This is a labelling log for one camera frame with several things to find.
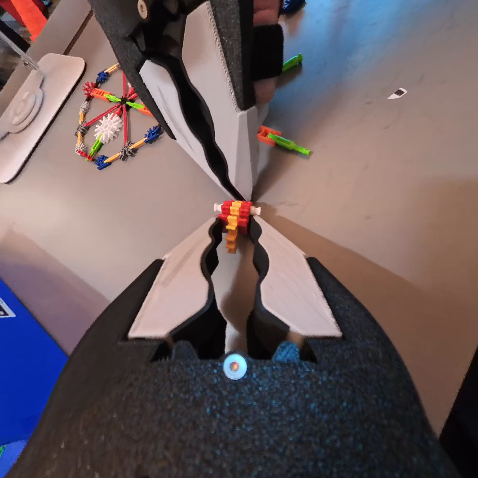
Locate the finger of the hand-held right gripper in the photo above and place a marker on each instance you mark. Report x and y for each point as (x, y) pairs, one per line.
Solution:
(224, 112)
(179, 123)

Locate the orange panel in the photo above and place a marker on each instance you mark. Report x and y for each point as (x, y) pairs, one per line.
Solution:
(30, 15)

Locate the colourful toy wheel construction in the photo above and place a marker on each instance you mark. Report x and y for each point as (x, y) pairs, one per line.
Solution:
(108, 127)

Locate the blue plastic bin with tag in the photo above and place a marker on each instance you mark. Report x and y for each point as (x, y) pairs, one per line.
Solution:
(26, 373)

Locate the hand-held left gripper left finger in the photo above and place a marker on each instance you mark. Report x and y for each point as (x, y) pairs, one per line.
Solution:
(175, 295)

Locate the short green toy rod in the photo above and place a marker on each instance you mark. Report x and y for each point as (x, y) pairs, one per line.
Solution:
(292, 62)

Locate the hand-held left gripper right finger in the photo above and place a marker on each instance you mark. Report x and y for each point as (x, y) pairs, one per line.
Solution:
(295, 295)

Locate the person's right hand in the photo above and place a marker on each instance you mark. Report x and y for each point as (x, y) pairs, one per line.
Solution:
(267, 11)

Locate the small paper scrap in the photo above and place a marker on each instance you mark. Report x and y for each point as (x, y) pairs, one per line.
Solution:
(399, 92)

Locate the orange connector with green rod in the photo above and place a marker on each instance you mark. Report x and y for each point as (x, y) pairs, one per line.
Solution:
(267, 134)

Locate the red yellow toy block assembly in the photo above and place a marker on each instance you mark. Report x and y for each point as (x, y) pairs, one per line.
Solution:
(235, 214)

